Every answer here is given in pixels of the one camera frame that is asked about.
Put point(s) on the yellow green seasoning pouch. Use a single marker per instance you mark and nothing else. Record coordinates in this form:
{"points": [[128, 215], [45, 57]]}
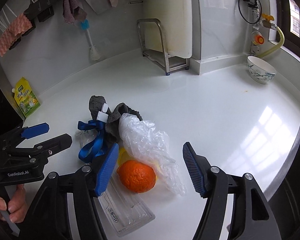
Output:
{"points": [[25, 97]]}

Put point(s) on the black kitchen sink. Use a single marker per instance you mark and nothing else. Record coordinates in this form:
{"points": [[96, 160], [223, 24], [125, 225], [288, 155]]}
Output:
{"points": [[283, 194]]}

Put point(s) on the white bottle brush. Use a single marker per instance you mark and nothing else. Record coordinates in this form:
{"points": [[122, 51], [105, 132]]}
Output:
{"points": [[93, 53]]}

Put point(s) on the person's left hand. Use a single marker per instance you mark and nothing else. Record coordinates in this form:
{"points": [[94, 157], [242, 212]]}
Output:
{"points": [[17, 206]]}

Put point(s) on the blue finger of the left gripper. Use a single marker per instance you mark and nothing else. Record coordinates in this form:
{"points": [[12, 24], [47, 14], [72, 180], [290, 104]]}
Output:
{"points": [[34, 131], [52, 146]]}

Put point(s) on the clear plastic bag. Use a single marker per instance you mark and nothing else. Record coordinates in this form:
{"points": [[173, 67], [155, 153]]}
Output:
{"points": [[145, 143]]}

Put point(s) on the yellow plastic container lid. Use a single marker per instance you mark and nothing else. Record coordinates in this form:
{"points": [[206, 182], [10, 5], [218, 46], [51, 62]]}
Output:
{"points": [[123, 156]]}

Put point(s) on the mauve hanging cloth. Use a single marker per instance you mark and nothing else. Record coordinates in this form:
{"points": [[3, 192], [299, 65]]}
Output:
{"points": [[73, 12]]}

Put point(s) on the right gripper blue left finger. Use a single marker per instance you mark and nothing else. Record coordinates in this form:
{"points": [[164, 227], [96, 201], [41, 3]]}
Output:
{"points": [[105, 165]]}

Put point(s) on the white patterned ceramic bowl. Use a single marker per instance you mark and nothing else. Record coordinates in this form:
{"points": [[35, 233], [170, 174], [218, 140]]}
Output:
{"points": [[260, 70]]}

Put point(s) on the dark grey cloth rag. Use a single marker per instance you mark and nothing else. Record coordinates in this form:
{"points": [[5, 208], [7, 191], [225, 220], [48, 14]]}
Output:
{"points": [[112, 124]]}

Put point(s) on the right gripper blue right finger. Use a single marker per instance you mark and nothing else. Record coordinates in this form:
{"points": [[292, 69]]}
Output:
{"points": [[196, 167]]}

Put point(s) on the white cutting board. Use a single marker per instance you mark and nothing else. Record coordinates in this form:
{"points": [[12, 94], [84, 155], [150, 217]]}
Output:
{"points": [[176, 21]]}

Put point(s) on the black wall hook rail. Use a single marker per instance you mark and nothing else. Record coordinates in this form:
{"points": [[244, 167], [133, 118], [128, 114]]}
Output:
{"points": [[40, 9]]}

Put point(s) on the clear toothbrush blister pack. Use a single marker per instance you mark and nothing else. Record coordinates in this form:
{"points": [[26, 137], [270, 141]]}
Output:
{"points": [[124, 209]]}

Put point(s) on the gas valve with hose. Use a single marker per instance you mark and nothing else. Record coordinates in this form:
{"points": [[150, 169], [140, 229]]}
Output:
{"points": [[260, 34]]}

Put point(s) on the pink wavy dishcloth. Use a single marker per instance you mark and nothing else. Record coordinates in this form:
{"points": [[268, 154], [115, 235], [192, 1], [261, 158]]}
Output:
{"points": [[17, 28]]}

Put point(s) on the orange peel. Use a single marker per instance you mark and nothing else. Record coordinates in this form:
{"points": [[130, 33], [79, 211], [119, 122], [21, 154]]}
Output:
{"points": [[136, 176]]}

